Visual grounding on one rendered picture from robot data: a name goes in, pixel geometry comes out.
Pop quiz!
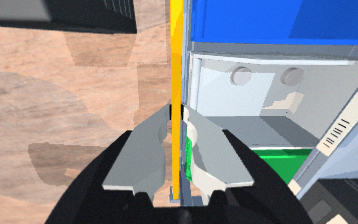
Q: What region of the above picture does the yellow bar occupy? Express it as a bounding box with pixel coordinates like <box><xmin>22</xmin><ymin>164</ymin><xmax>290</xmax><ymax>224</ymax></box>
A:
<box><xmin>170</xmin><ymin>0</ymin><xmax>184</xmax><ymax>199</ymax></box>

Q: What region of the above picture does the green bin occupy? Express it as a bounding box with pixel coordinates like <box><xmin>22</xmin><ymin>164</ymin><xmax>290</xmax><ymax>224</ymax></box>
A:
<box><xmin>185</xmin><ymin>132</ymin><xmax>313</xmax><ymax>184</ymax></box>

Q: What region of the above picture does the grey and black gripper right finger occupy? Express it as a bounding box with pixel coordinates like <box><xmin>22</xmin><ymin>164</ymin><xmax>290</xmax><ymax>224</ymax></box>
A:
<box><xmin>181</xmin><ymin>104</ymin><xmax>314</xmax><ymax>224</ymax></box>

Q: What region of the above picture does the blue open bin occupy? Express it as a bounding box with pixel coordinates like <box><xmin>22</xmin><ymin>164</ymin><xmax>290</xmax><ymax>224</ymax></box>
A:
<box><xmin>191</xmin><ymin>0</ymin><xmax>358</xmax><ymax>45</ymax></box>

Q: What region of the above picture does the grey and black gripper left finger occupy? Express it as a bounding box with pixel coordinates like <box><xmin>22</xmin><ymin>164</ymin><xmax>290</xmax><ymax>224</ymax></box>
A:
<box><xmin>44</xmin><ymin>104</ymin><xmax>172</xmax><ymax>224</ymax></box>

